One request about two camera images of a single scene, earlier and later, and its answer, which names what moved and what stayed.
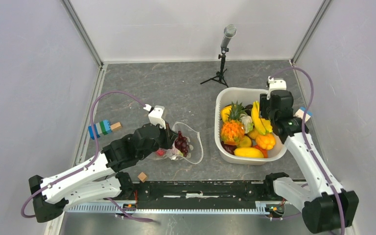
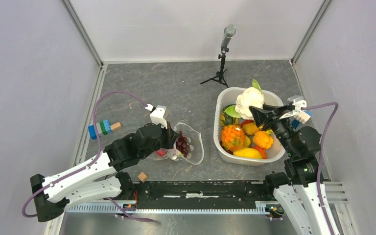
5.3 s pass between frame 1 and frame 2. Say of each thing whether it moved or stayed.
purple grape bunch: stayed
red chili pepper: stayed
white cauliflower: moved
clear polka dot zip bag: stayed
